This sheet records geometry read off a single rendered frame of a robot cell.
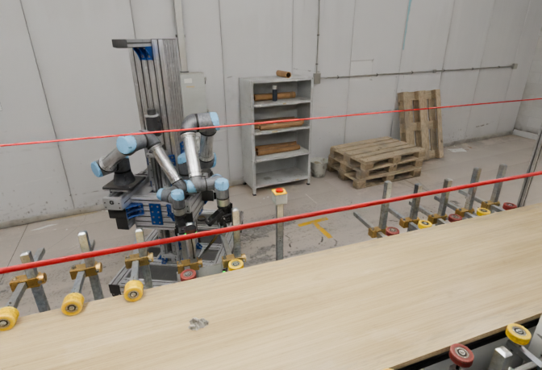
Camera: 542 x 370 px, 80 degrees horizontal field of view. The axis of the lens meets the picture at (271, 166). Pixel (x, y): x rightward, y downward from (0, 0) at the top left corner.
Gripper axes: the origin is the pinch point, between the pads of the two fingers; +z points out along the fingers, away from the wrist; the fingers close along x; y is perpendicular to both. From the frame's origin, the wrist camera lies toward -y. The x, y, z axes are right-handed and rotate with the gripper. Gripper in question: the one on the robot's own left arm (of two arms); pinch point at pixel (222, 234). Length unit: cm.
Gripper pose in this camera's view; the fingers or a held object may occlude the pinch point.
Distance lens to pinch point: 200.0
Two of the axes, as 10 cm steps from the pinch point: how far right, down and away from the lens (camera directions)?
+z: 0.1, 9.3, 3.7
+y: 7.8, -2.3, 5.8
